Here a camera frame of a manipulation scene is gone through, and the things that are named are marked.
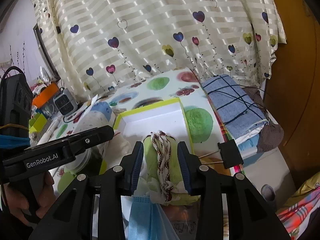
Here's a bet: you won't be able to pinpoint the green patterned cloth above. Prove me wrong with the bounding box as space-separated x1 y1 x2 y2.
143 131 199 206

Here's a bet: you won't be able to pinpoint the blue face masks stack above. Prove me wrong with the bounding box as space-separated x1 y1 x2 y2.
127 196 179 240

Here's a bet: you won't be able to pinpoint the white striped towel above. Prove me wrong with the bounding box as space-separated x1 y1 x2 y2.
103 133 132 168

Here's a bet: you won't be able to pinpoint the person's left hand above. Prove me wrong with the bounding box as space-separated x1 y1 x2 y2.
4 172 56 227

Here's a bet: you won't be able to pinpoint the clear plastic round container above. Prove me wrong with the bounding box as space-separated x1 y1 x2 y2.
65 146 103 177

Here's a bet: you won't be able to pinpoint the green boxes in patterned tray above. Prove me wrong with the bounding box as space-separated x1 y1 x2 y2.
29 113 52 140

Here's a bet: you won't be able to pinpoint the rolled white paper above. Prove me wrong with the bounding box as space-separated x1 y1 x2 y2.
37 119 60 145

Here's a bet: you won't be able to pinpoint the orange lidded storage box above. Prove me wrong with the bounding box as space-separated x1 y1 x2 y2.
32 82 60 116

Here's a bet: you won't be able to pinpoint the green lidded jar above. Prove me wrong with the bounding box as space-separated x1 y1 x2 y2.
57 167 76 194

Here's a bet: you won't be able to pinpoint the blue white tissue pack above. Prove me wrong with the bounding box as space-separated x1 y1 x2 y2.
73 101 116 134

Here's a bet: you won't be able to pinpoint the grey portable heater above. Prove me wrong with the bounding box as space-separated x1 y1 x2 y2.
53 87 78 116

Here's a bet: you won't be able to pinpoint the lime green cardboard tray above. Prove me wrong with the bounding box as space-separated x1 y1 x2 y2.
113 98 194 153

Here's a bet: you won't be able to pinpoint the blue checked folded blanket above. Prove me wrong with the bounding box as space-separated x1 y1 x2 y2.
202 74 267 145

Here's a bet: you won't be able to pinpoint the heart patterned curtain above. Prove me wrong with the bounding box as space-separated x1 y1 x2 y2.
31 0 286 98

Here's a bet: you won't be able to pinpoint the brown wooden wardrobe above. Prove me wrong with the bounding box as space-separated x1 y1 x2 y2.
265 0 319 187

